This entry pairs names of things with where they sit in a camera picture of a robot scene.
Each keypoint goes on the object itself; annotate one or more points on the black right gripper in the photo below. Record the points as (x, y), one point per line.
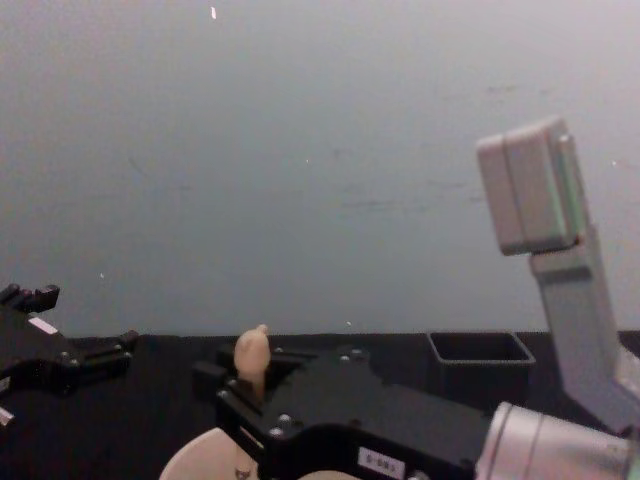
(360, 410)

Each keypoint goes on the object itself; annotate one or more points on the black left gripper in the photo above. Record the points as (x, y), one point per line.
(35, 350)

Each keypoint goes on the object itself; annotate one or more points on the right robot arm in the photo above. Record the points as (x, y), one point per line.
(532, 200)

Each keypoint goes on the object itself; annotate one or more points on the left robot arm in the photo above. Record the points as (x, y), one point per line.
(4, 416)

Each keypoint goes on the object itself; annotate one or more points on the black table cloth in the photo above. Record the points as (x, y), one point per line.
(150, 425)

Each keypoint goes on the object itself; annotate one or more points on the black rectangular bin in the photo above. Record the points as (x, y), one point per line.
(480, 377)

